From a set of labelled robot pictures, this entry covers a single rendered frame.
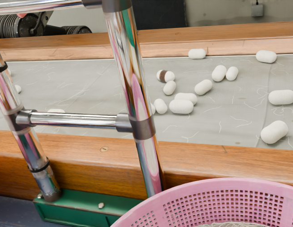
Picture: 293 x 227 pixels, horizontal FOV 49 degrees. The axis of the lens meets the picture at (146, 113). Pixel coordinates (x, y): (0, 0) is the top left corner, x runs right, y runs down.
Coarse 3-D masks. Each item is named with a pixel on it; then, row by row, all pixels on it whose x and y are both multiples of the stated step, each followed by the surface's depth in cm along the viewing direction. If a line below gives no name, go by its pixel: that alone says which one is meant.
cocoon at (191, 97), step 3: (180, 93) 50; (183, 93) 50; (186, 93) 50; (189, 93) 49; (192, 93) 49; (177, 96) 50; (180, 96) 49; (183, 96) 49; (186, 96) 49; (189, 96) 49; (192, 96) 49; (195, 96) 49; (177, 99) 49; (180, 99) 49; (183, 99) 49; (186, 99) 49; (189, 99) 49; (192, 99) 49; (195, 99) 49; (192, 102) 49; (195, 102) 49
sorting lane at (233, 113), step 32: (32, 64) 78; (64, 64) 74; (96, 64) 71; (160, 64) 65; (192, 64) 62; (224, 64) 60; (256, 64) 58; (288, 64) 56; (32, 96) 63; (64, 96) 60; (96, 96) 58; (160, 96) 54; (224, 96) 51; (256, 96) 49; (0, 128) 54; (64, 128) 51; (160, 128) 46; (192, 128) 45; (224, 128) 44; (256, 128) 43; (288, 128) 42
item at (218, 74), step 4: (216, 68) 55; (220, 68) 54; (224, 68) 55; (212, 72) 55; (216, 72) 54; (220, 72) 54; (224, 72) 54; (212, 76) 54; (216, 76) 54; (220, 76) 54; (224, 76) 55; (216, 80) 54; (220, 80) 54
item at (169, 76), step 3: (159, 72) 58; (168, 72) 57; (171, 72) 57; (165, 75) 57; (168, 75) 56; (171, 75) 56; (174, 75) 57; (165, 78) 57; (168, 78) 56; (171, 78) 57; (174, 78) 57; (168, 81) 57
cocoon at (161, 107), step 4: (156, 100) 50; (160, 100) 50; (156, 104) 49; (160, 104) 49; (164, 104) 49; (156, 108) 49; (160, 108) 48; (164, 108) 48; (160, 112) 49; (164, 112) 49
